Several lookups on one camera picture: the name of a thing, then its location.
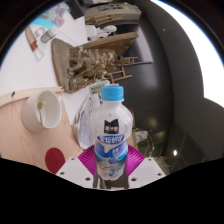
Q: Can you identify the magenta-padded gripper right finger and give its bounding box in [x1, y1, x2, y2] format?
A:
[126, 145, 167, 190]

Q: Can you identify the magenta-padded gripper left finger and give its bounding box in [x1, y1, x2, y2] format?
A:
[55, 144, 100, 190]

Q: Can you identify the white blue-capped drink bottle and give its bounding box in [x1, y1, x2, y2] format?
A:
[90, 85, 134, 183]

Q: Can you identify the flat round red coaster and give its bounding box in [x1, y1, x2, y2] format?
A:
[44, 147, 66, 175]

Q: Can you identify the grey printed newspaper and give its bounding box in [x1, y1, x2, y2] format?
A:
[71, 79, 111, 149]

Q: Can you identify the white ceramic cup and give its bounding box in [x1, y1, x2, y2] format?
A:
[21, 89, 64, 134]

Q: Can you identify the green-labelled spray bottle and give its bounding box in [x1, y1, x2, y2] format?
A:
[88, 83, 104, 98]

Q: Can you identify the short wooden easel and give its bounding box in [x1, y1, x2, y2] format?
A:
[108, 55, 139, 84]

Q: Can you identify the long ceiling light strip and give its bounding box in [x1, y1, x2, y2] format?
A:
[151, 0, 224, 108]

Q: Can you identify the small grey paint jar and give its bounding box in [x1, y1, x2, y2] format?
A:
[39, 25, 60, 44]

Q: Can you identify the white plaster bust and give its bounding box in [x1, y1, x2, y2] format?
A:
[103, 24, 118, 36]
[94, 29, 109, 42]

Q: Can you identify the beige cabinet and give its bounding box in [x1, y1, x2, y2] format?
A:
[83, 3, 143, 23]

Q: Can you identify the black wall screen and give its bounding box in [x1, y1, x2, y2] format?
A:
[123, 19, 155, 66]

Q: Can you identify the wooden-handled brush tool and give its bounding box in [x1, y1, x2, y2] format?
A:
[24, 25, 45, 62]

